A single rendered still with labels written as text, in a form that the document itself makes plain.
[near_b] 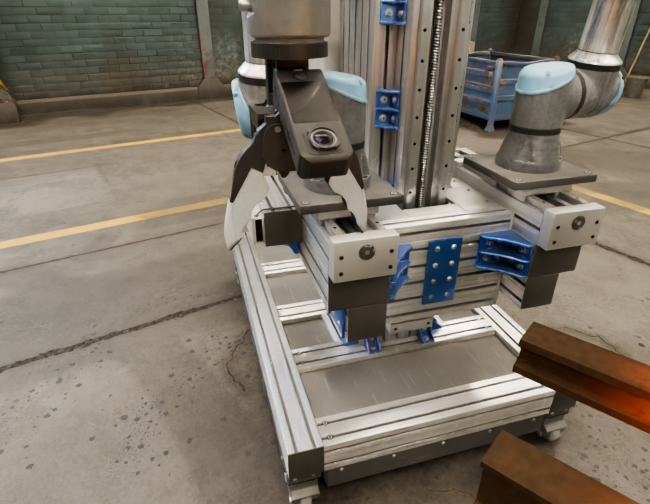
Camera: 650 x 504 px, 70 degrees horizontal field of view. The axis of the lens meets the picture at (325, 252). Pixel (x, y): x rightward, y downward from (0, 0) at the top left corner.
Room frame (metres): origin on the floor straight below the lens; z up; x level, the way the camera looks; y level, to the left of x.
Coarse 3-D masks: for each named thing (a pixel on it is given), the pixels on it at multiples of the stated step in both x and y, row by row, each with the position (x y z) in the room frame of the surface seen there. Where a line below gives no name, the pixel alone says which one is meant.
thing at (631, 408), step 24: (528, 336) 0.26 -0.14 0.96; (552, 336) 0.26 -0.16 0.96; (528, 360) 0.26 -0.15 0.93; (552, 360) 0.25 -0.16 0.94; (576, 360) 0.24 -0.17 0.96; (600, 360) 0.24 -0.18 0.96; (624, 360) 0.24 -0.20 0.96; (552, 384) 0.24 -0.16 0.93; (576, 384) 0.24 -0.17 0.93; (600, 384) 0.23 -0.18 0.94; (624, 384) 0.22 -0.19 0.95; (648, 384) 0.21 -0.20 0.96; (600, 408) 0.22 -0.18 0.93; (624, 408) 0.22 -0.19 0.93; (648, 408) 0.21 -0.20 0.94; (648, 432) 0.20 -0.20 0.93
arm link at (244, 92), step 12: (252, 60) 0.91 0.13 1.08; (264, 60) 0.91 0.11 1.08; (240, 72) 0.92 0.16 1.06; (252, 72) 0.90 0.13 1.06; (264, 72) 0.90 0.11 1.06; (240, 84) 0.92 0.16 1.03; (252, 84) 0.90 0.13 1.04; (264, 84) 0.89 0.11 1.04; (240, 96) 0.90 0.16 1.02; (252, 96) 0.90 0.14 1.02; (264, 96) 0.90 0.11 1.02; (240, 108) 0.90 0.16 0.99; (240, 120) 0.90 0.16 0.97
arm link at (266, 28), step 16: (240, 0) 0.45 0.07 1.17; (256, 0) 0.44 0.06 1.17; (272, 0) 0.43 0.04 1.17; (288, 0) 0.43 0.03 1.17; (304, 0) 0.43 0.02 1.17; (320, 0) 0.44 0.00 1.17; (256, 16) 0.44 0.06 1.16; (272, 16) 0.43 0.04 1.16; (288, 16) 0.43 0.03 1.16; (304, 16) 0.43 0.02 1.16; (320, 16) 0.44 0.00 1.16; (256, 32) 0.44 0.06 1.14; (272, 32) 0.43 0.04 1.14; (288, 32) 0.43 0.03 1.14; (304, 32) 0.43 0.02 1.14; (320, 32) 0.44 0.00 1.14
